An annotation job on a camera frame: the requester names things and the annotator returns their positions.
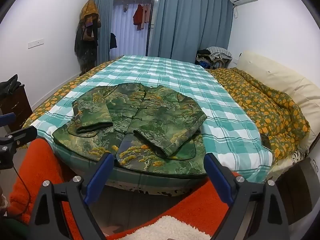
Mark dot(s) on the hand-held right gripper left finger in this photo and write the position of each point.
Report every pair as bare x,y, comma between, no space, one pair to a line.
100,173

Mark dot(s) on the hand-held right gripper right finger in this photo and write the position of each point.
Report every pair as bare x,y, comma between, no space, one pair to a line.
220,177

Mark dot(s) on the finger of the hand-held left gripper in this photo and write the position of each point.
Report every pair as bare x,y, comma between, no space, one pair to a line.
6,120
21,134

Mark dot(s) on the green landscape print padded jacket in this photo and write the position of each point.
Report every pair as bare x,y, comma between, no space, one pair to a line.
140,120

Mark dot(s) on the dark clothes pile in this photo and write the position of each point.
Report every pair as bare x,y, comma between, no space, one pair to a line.
203,58

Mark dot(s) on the red hanging clothes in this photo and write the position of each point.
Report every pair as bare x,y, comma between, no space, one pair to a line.
139,16

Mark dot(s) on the dark wooden nightstand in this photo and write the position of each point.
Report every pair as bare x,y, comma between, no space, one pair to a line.
13,110

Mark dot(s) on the dark cloth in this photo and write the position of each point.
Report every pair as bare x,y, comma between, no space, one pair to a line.
8,85

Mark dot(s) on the teal plaid bed sheet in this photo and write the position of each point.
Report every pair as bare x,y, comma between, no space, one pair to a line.
225,127

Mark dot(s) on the white fleece cloth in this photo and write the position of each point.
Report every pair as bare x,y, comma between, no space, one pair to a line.
165,228

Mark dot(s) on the orange floral quilt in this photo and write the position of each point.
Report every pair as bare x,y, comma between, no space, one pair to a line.
272,107

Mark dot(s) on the dark hanging coat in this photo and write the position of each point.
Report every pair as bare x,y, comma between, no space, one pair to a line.
83,52

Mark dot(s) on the grey checked cloth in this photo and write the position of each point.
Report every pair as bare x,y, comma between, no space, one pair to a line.
220,52

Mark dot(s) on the black hanging garment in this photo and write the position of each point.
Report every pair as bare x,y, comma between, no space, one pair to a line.
113,40

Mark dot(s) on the blue curtain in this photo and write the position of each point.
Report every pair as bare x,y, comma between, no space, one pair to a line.
103,25
190,20

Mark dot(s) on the brown hooded coat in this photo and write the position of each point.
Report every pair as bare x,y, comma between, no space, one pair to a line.
88,11

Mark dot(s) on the white wall panel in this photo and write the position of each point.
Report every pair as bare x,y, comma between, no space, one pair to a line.
35,43

